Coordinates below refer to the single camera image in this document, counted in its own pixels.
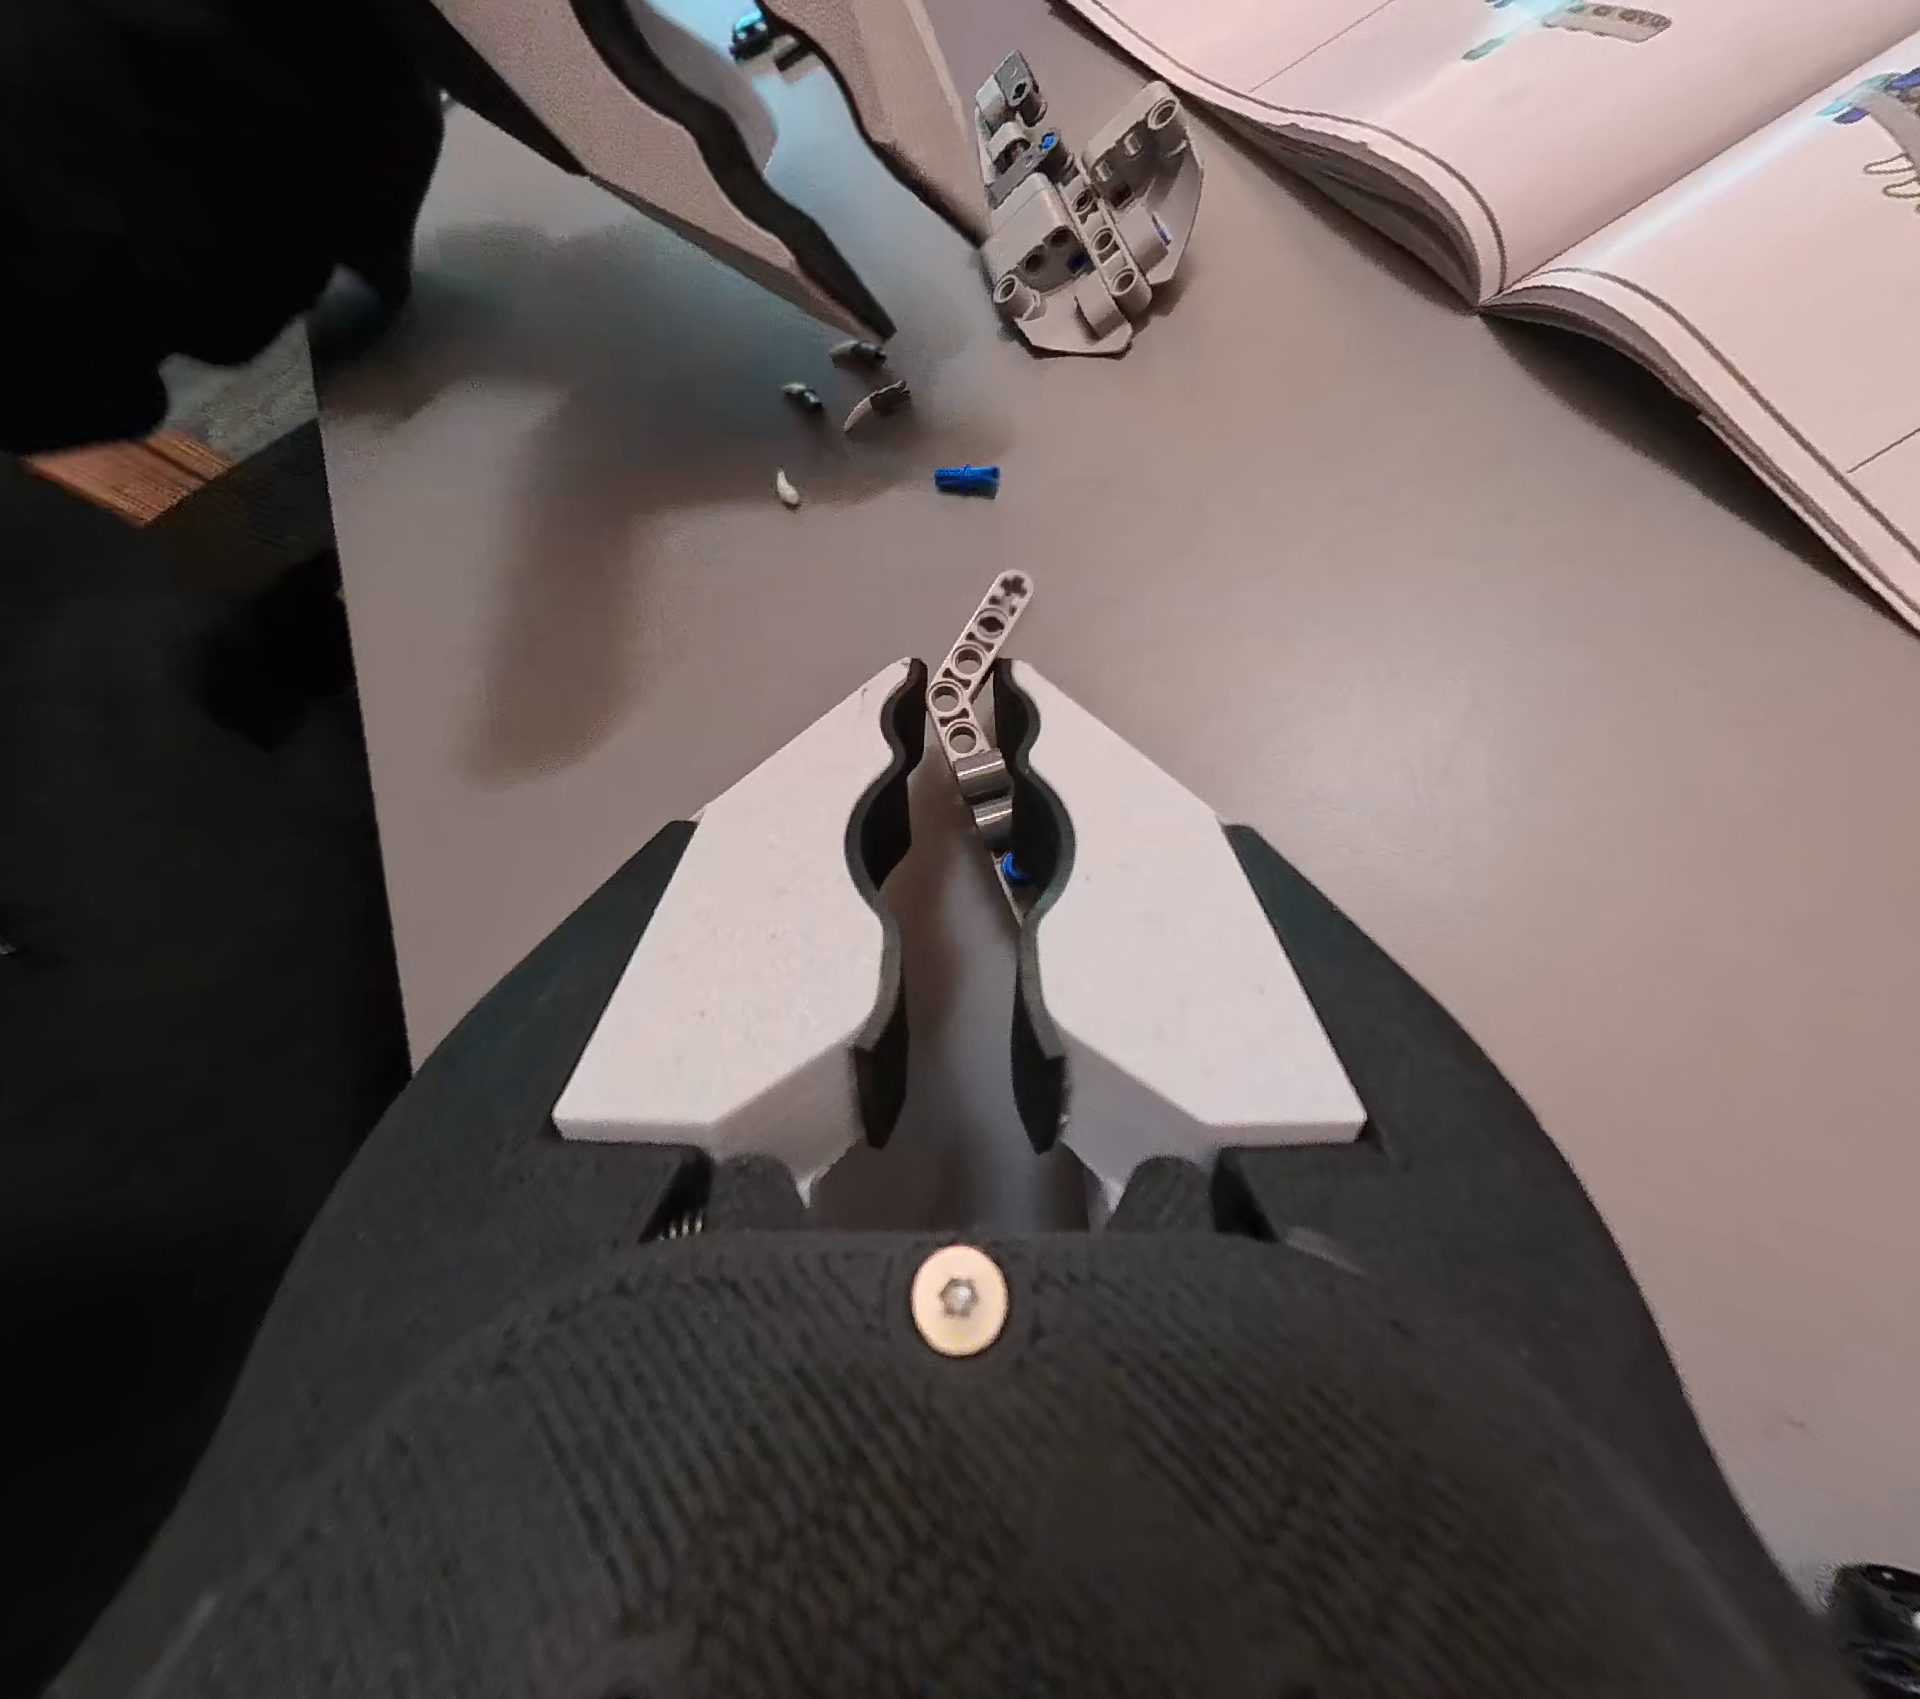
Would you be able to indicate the grey bent brick beam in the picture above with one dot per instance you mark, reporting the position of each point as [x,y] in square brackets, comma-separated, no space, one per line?
[960,698]

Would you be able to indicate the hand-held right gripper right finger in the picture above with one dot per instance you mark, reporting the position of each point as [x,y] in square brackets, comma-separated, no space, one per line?
[1199,979]

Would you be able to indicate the grey desk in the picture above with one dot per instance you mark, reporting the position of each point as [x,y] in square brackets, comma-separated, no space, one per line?
[1352,679]

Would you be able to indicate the person's dark clothed body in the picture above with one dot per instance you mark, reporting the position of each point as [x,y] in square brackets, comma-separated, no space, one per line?
[150,979]

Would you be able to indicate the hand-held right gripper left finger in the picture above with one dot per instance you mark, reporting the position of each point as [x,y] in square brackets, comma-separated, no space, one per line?
[719,979]

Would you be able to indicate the black rounded object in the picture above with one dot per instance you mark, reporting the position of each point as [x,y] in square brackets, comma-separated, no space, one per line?
[1883,1637]

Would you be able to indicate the open instruction booklet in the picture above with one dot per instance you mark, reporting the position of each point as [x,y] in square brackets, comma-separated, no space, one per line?
[1651,152]

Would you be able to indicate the small black brick piece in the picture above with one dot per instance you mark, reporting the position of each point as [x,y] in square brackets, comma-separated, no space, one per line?
[751,43]

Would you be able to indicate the white tooth brick piece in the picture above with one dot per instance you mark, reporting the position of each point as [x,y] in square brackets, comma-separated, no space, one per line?
[791,486]

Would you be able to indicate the grey brick assembly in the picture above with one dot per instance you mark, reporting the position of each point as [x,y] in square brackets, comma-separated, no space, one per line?
[1079,234]

